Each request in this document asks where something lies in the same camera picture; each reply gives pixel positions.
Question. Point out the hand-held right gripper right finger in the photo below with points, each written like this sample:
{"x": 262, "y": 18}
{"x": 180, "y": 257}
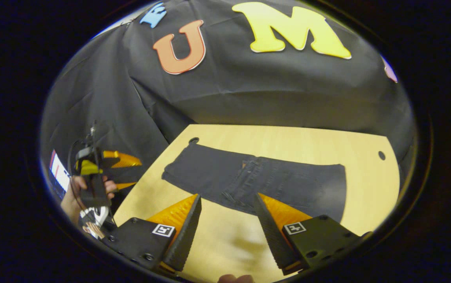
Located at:
{"x": 274, "y": 236}

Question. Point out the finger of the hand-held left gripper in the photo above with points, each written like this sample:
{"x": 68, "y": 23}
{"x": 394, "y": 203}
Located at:
{"x": 127, "y": 185}
{"x": 127, "y": 159}

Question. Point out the black white patterned garment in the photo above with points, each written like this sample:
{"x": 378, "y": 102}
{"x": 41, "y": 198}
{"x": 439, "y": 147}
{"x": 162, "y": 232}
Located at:
{"x": 91, "y": 220}

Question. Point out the white printed banner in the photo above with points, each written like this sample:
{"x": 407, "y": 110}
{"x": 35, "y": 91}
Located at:
{"x": 58, "y": 169}

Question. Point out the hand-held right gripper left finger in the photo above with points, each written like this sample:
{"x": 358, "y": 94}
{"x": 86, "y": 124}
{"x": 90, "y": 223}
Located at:
{"x": 186, "y": 236}

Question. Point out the dark blue jeans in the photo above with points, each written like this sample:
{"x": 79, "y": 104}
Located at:
{"x": 288, "y": 181}

